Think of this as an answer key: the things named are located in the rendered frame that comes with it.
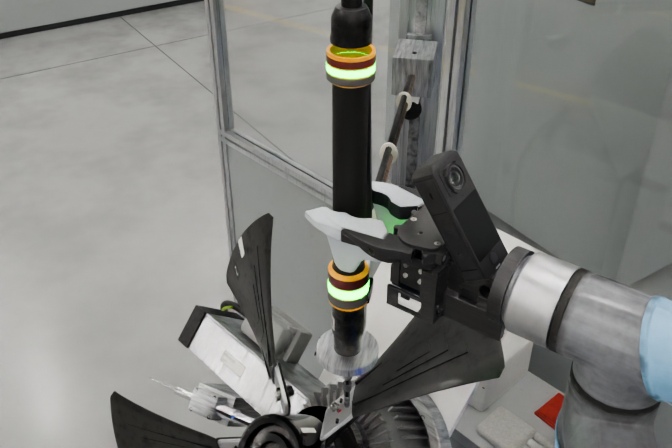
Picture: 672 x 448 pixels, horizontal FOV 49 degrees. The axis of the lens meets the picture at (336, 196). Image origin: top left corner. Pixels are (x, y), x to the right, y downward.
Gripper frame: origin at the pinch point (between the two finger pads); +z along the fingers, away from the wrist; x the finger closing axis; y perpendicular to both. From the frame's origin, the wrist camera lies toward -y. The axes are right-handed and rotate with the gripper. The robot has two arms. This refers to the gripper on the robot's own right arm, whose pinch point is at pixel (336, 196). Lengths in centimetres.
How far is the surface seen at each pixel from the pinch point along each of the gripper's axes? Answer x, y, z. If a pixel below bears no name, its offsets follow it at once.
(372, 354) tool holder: 0.5, 19.5, -4.6
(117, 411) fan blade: -5, 54, 40
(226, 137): 91, 67, 110
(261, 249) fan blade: 15.0, 26.9, 25.2
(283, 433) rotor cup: -0.6, 41.0, 8.5
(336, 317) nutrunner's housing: -1.9, 14.0, -1.4
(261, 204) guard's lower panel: 88, 85, 94
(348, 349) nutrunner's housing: -1.4, 18.3, -2.7
